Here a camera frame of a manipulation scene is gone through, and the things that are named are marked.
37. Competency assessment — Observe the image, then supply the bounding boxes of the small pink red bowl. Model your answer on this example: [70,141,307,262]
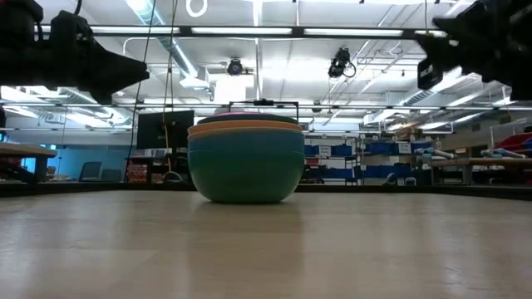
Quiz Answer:
[214,110,273,116]

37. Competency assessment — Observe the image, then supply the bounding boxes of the black rectangular stand frame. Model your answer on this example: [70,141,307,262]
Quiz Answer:
[227,98,300,124]

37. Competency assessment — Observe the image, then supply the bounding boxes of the blue bin shelving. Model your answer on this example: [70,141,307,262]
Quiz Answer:
[303,140,433,186]

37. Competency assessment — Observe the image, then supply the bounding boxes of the wooden top work table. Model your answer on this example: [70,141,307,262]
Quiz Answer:
[429,156,532,186]

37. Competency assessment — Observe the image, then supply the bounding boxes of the black camera with cable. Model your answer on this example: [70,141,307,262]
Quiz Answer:
[328,47,357,80]

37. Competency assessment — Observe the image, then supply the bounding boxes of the large pale green translucent bowl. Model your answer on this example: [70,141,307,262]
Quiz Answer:
[187,149,306,204]

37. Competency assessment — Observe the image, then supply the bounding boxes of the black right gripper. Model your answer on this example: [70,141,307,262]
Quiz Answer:
[417,0,532,100]

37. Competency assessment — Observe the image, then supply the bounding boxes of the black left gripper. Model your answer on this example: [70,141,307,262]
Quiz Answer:
[0,37,150,105]

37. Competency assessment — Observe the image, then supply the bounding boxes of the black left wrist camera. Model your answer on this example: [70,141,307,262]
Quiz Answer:
[48,9,95,42]

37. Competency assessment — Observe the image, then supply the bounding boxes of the red parts drawer cabinet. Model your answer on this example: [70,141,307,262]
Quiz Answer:
[126,162,154,184]

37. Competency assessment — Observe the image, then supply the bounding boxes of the wooden top bench table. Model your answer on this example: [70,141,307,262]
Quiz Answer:
[0,142,58,184]

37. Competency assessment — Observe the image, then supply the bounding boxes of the orange plastic bowl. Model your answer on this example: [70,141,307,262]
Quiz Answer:
[187,120,304,141]

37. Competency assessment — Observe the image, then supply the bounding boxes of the teal plastic bowl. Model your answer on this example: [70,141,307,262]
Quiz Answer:
[196,112,299,125]

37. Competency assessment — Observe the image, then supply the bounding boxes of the black monitor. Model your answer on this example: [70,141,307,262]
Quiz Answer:
[135,110,195,150]

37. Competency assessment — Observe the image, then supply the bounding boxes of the round black mounted camera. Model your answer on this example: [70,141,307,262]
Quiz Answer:
[226,57,244,77]

